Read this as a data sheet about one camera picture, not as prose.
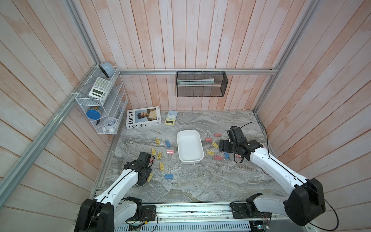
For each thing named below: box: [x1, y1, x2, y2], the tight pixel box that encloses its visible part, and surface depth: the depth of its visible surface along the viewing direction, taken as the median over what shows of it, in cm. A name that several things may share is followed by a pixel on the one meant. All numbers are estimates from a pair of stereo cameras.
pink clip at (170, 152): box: [166, 149, 175, 155], surface depth 97 cm
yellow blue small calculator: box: [164, 109, 178, 127], surface depth 117 cm
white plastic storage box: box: [176, 129, 205, 165], surface depth 100 cm
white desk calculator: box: [88, 76, 113, 101], surface depth 77 cm
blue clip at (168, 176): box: [164, 174, 174, 180], surface depth 89 cm
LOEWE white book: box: [125, 105, 162, 130], surface depth 113 cm
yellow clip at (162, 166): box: [159, 162, 165, 172], surface depth 91 cm
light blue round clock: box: [99, 61, 116, 78], surface depth 84 cm
